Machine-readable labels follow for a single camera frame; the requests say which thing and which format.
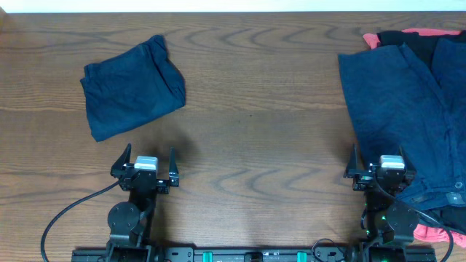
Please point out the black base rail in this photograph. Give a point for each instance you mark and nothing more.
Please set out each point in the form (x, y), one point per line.
(188, 254)

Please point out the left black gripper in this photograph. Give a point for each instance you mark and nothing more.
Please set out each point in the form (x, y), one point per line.
(143, 178)

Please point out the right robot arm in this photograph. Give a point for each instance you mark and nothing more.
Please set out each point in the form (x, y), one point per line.
(389, 223)

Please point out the dark blue garment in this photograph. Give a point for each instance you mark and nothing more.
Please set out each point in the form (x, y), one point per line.
(132, 89)

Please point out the coral red garment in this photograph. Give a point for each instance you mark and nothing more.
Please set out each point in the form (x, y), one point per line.
(372, 40)

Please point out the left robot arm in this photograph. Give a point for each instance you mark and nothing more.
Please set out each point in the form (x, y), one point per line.
(130, 222)

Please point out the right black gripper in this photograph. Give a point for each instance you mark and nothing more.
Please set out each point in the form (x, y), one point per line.
(411, 175)

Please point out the dark blue denim shorts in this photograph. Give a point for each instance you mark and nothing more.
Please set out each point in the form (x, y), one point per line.
(397, 101)

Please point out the black garment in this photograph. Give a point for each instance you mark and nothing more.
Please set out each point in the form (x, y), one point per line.
(423, 46)

